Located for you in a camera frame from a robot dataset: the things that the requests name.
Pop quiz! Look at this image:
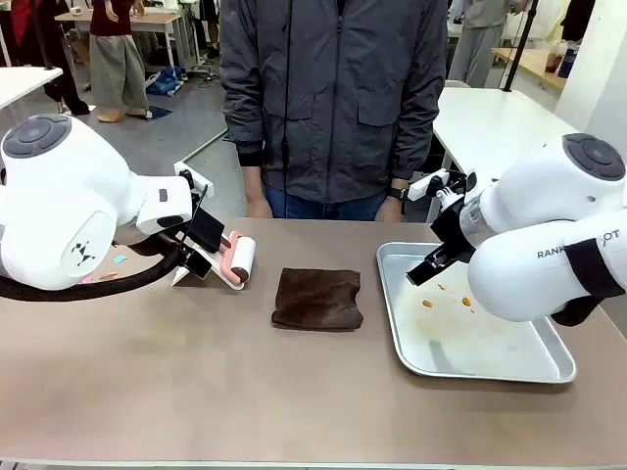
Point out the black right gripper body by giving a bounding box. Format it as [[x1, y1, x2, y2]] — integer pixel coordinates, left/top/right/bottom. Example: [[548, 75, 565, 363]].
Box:
[[429, 197, 476, 259]]

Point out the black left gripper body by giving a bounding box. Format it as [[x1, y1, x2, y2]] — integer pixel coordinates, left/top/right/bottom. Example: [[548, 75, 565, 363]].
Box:
[[187, 209, 227, 255]]

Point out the pink handled white lint roller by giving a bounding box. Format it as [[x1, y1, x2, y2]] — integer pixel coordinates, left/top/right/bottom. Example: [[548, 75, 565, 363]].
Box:
[[217, 229, 260, 291]]

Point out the brown cloth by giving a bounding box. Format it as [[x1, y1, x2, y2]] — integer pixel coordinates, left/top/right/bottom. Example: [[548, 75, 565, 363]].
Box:
[[270, 266, 365, 332]]

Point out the person's right hand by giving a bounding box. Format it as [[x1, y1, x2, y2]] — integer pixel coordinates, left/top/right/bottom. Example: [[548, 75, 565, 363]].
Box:
[[243, 165, 273, 219]]

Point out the person's left hand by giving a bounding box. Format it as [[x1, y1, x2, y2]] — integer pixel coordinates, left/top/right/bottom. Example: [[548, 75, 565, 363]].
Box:
[[375, 195, 406, 223]]

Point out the white folded stand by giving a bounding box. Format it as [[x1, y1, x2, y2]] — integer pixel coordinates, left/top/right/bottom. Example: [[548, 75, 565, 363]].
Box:
[[170, 244, 246, 294]]

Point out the metal bar on floor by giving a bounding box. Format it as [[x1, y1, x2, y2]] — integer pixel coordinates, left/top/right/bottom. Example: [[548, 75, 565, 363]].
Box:
[[178, 127, 230, 165]]

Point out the silver metal tray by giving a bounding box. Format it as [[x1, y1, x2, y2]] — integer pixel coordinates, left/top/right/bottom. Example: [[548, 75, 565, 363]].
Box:
[[375, 241, 578, 385]]

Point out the large white table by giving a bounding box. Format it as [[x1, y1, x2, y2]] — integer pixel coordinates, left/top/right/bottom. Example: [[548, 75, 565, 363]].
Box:
[[425, 80, 564, 224]]

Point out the blue plastic bag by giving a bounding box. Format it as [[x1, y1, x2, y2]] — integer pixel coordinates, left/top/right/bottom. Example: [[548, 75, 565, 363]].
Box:
[[145, 66, 186, 97]]

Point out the person in grey jacket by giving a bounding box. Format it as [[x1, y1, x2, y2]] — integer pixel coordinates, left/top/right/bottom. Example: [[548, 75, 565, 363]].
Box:
[[218, 0, 450, 220]]

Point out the light wooden desk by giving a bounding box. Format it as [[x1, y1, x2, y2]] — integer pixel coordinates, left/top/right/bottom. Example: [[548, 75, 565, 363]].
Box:
[[491, 46, 569, 93]]

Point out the person in light grey trousers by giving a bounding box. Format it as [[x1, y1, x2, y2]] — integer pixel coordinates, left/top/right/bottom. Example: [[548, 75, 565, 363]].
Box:
[[447, 0, 513, 89]]

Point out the person in wide grey trousers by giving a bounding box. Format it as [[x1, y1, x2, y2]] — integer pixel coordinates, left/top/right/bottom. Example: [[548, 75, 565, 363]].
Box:
[[88, 0, 151, 123]]

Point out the black tripod pole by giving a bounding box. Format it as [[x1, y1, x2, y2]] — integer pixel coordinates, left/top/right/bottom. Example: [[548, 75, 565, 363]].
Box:
[[502, 0, 540, 94]]

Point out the cup with dark drink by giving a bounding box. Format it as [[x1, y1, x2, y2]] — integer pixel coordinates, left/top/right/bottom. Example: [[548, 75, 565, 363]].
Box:
[[545, 40, 565, 75]]

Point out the blue cup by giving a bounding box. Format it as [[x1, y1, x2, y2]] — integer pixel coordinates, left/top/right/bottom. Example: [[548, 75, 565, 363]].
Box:
[[556, 46, 578, 79]]

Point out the wooden table with white legs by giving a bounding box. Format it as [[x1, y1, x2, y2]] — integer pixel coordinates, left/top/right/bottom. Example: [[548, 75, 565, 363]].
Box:
[[54, 10, 183, 74]]

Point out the person in black clothes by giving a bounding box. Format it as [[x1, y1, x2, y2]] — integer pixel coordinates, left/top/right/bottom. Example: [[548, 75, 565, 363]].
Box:
[[0, 0, 92, 117]]

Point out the white side table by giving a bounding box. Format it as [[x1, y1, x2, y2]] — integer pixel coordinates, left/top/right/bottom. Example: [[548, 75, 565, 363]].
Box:
[[0, 66, 65, 113]]

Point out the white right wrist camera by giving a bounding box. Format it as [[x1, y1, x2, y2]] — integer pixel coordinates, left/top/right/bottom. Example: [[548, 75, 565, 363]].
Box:
[[405, 168, 479, 208]]

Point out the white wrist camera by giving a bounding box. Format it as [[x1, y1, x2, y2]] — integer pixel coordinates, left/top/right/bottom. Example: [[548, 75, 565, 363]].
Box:
[[405, 168, 479, 208], [173, 160, 216, 200]]

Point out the black sleeved left arm cable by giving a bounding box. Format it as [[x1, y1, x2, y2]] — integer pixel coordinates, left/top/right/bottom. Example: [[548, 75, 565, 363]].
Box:
[[0, 233, 190, 303]]

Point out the black sleeved arm cable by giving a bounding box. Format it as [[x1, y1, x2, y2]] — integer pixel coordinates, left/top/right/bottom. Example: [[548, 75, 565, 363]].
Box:
[[0, 233, 190, 303], [551, 238, 627, 328]]

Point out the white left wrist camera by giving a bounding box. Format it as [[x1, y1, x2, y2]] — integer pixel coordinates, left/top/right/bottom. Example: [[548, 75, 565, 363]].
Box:
[[173, 160, 216, 200]]

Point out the black sleeved right arm cable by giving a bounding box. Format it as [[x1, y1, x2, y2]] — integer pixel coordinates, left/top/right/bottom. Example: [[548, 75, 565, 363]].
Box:
[[551, 238, 627, 328]]

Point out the thin black hanging cable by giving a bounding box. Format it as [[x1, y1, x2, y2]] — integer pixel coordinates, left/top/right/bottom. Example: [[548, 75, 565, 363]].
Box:
[[281, 0, 295, 219]]

